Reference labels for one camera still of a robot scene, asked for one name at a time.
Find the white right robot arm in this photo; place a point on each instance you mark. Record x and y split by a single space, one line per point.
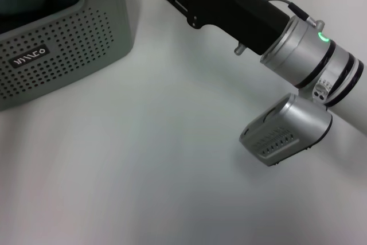
304 52

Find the dark clothing in basket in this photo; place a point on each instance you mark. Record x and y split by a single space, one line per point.
17 1

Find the grey perforated storage basket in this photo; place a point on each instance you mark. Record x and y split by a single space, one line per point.
71 41

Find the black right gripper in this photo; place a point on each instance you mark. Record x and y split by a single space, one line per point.
229 7

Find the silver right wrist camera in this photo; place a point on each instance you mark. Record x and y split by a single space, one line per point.
286 124

